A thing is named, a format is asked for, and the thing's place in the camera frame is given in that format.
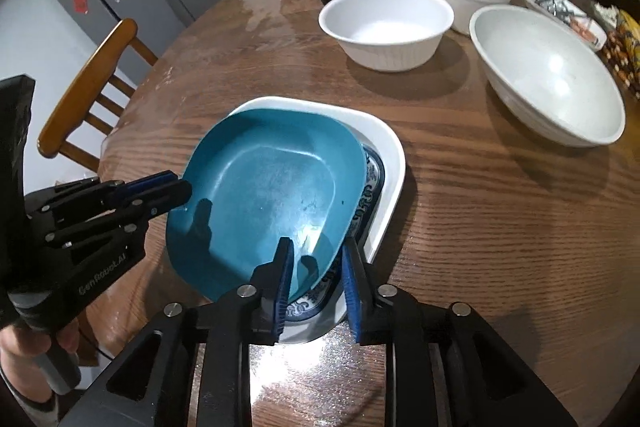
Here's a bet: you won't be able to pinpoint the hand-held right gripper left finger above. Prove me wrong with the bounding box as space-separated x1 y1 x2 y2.
57 237 296 427

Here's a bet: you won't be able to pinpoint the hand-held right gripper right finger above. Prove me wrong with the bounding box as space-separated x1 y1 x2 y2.
341 234 581 427

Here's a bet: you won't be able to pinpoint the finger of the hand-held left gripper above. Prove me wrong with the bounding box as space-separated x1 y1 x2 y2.
30 179 193 253
52 173 180 208

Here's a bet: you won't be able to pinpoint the teal square plate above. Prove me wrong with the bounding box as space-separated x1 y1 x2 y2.
165 108 367 303

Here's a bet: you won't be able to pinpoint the blue white patterned plate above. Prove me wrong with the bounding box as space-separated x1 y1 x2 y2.
282 144 386 324

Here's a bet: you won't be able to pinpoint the white square plate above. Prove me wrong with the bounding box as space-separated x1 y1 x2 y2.
227 96 407 347

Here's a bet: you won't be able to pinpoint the medium white ribbed bowl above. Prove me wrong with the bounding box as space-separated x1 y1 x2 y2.
318 0 455 72

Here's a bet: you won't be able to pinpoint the person's left hand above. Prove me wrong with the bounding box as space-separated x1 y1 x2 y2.
0 319 81 408

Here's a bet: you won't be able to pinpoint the wooden chair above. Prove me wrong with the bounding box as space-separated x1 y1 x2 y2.
37 18 161 172

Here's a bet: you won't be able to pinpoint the pink clip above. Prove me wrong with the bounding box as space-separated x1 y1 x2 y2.
572 19 601 42

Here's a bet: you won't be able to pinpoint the metal clips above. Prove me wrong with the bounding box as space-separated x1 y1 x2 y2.
535 0 588 25

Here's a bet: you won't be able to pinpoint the scattered nuts pile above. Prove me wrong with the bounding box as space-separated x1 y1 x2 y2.
600 32 640 98

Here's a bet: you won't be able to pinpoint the yellow snack package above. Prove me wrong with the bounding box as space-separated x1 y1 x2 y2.
615 9 640 72

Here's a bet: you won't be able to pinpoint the crumpled white tissue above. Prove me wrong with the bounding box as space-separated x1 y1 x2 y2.
592 2 621 28

